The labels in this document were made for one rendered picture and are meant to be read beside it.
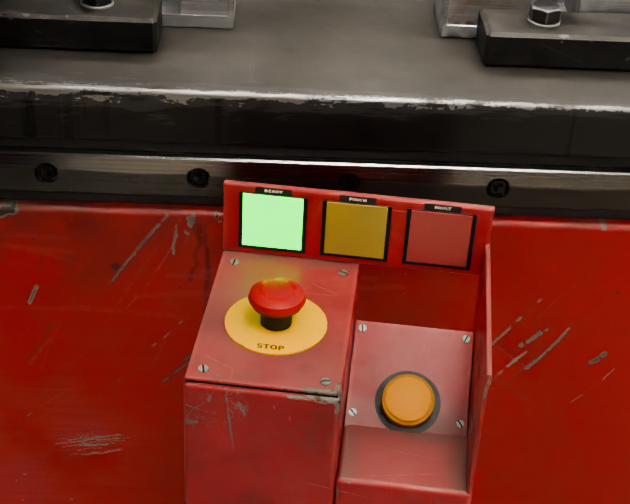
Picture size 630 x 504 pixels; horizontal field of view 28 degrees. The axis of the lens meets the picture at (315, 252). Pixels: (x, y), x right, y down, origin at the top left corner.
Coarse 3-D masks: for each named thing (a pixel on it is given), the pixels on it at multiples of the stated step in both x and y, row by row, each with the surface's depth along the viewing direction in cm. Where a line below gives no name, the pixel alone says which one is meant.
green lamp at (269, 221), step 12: (252, 204) 92; (264, 204) 92; (276, 204) 92; (288, 204) 92; (300, 204) 92; (252, 216) 93; (264, 216) 93; (276, 216) 93; (288, 216) 93; (300, 216) 93; (252, 228) 94; (264, 228) 93; (276, 228) 93; (288, 228) 93; (300, 228) 93; (252, 240) 94; (264, 240) 94; (276, 240) 94; (288, 240) 94; (300, 240) 94
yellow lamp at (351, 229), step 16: (336, 208) 92; (352, 208) 92; (368, 208) 92; (384, 208) 91; (336, 224) 93; (352, 224) 92; (368, 224) 92; (384, 224) 92; (336, 240) 93; (352, 240) 93; (368, 240) 93; (384, 240) 93; (368, 256) 94
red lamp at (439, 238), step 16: (416, 224) 92; (432, 224) 92; (448, 224) 92; (464, 224) 91; (416, 240) 93; (432, 240) 92; (448, 240) 92; (464, 240) 92; (416, 256) 93; (432, 256) 93; (448, 256) 93; (464, 256) 93
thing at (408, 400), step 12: (396, 384) 90; (408, 384) 90; (420, 384) 90; (384, 396) 90; (396, 396) 90; (408, 396) 90; (420, 396) 90; (432, 396) 90; (384, 408) 90; (396, 408) 90; (408, 408) 90; (420, 408) 90; (432, 408) 90; (396, 420) 90; (408, 420) 90; (420, 420) 90
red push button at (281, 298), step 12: (252, 288) 87; (264, 288) 86; (276, 288) 86; (288, 288) 86; (300, 288) 87; (252, 300) 86; (264, 300) 85; (276, 300) 85; (288, 300) 85; (300, 300) 86; (264, 312) 85; (276, 312) 85; (288, 312) 85; (264, 324) 87; (276, 324) 87; (288, 324) 87
